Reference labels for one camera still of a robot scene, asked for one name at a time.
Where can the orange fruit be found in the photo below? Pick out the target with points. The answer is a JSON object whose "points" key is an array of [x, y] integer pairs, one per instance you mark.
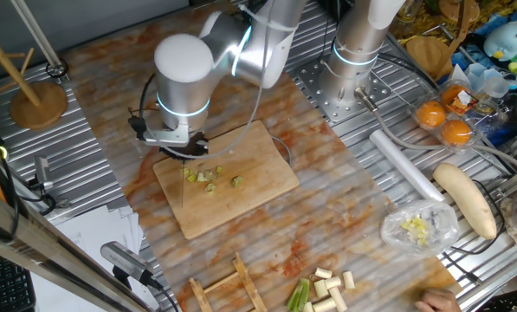
{"points": [[449, 96], [456, 132], [430, 113]]}

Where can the blue cloth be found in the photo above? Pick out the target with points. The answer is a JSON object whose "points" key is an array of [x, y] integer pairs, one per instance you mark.
{"points": [[507, 130]]}

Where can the wrist camera on silver bracket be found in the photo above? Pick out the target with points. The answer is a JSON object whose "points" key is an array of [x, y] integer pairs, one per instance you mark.
{"points": [[167, 138]]}

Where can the metal frame bar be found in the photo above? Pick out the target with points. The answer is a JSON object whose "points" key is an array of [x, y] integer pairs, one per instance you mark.
{"points": [[46, 255]]}

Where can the white scallion stalk piece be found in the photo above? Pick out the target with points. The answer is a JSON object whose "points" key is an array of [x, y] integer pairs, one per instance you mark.
{"points": [[332, 282], [324, 304], [338, 299], [348, 280], [323, 273], [308, 307], [320, 288]]}

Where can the silver depth camera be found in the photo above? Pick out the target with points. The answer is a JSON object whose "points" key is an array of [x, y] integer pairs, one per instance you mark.
{"points": [[124, 260]]}

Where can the white daikon radish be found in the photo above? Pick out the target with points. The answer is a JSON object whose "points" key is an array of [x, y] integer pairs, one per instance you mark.
{"points": [[466, 199]]}

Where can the white plastic wrap roll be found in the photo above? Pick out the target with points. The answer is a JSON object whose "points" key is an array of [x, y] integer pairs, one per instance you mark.
{"points": [[403, 164]]}

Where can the clear plastic bag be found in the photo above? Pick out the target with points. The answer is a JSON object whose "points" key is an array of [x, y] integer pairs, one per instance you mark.
{"points": [[440, 225]]}

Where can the wooden knife rack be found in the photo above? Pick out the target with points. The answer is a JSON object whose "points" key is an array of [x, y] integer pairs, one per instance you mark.
{"points": [[249, 281]]}

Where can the person hand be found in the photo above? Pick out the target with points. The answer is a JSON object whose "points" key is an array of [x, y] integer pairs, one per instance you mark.
{"points": [[440, 302]]}

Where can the blue plush toy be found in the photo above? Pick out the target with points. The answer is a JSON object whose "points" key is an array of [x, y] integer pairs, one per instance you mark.
{"points": [[505, 41]]}

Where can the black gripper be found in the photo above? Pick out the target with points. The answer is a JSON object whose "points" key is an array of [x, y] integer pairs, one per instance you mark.
{"points": [[189, 151]]}

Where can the green scallion stalk piece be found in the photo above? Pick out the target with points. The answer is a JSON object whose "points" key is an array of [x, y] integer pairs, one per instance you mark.
{"points": [[185, 171]]}

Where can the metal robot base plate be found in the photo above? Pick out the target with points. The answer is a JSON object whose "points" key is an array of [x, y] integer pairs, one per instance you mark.
{"points": [[314, 78]]}

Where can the glass bowl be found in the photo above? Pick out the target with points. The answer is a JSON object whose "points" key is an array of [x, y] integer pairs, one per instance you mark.
{"points": [[515, 108]]}

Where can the wooden cup tree stand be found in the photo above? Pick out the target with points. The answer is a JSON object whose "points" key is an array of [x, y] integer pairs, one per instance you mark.
{"points": [[39, 106]]}

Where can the small silver camera on mount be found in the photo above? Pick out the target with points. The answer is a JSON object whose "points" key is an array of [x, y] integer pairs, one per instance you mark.
{"points": [[42, 169]]}

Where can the clear plastic measuring cup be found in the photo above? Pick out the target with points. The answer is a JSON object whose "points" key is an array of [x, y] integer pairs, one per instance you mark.
{"points": [[494, 84]]}

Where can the green scallion leaves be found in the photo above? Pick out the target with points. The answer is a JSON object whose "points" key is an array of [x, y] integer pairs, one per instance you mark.
{"points": [[299, 294]]}

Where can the black printed box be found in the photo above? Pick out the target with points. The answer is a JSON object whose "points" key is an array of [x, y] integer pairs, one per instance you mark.
{"points": [[513, 303]]}

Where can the wooden cutting board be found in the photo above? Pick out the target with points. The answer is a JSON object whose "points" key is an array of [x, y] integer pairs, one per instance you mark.
{"points": [[249, 195]]}

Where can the white tripod leg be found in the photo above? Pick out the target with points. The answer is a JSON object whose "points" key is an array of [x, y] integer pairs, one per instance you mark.
{"points": [[35, 34]]}

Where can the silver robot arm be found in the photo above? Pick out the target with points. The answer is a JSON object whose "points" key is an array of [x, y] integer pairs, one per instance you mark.
{"points": [[184, 86]]}

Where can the white paper sheets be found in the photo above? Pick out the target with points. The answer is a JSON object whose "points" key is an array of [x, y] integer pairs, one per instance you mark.
{"points": [[89, 234]]}

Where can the glass jar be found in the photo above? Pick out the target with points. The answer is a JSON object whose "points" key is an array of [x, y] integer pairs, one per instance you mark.
{"points": [[409, 11]]}

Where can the orange marble patterned mat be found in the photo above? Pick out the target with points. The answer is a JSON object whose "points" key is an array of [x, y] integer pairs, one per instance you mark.
{"points": [[327, 216]]}

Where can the wooden hanger stand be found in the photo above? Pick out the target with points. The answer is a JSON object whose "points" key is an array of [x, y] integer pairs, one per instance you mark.
{"points": [[429, 54]]}

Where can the chopped scallion bits pile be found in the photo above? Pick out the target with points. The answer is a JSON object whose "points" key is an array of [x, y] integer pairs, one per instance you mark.
{"points": [[415, 229]]}

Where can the black keyboard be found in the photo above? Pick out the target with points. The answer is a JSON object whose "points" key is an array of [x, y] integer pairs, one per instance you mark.
{"points": [[2, 286]]}

